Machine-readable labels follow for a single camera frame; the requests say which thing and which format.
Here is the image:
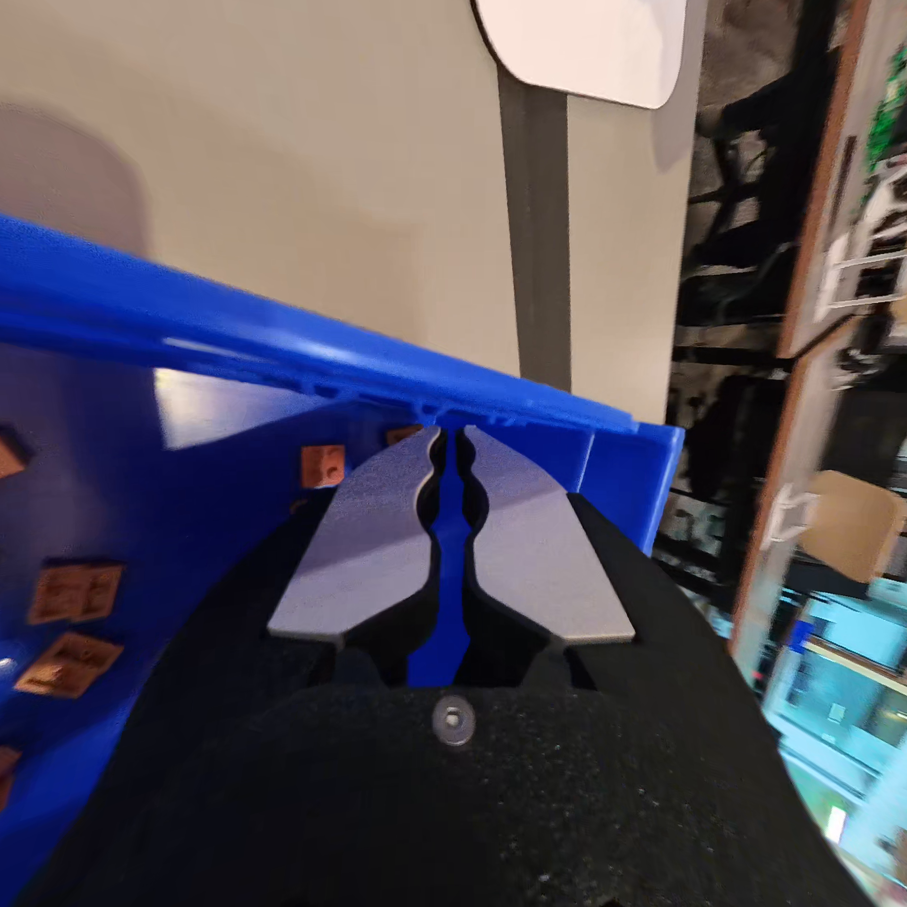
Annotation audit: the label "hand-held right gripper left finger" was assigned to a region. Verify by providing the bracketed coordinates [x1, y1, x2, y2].
[268, 425, 446, 647]

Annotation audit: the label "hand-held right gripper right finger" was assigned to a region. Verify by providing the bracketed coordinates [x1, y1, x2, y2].
[457, 424, 636, 647]

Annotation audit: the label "blue storage bin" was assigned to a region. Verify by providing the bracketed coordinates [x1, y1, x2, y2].
[0, 213, 687, 907]

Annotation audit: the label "orange bricks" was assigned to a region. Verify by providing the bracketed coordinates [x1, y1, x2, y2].
[0, 424, 426, 812]

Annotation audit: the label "long wooden-edged table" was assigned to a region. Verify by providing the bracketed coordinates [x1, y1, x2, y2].
[728, 0, 907, 681]

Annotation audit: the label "clear acrylic frame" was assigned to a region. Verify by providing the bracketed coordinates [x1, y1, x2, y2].
[762, 484, 817, 552]

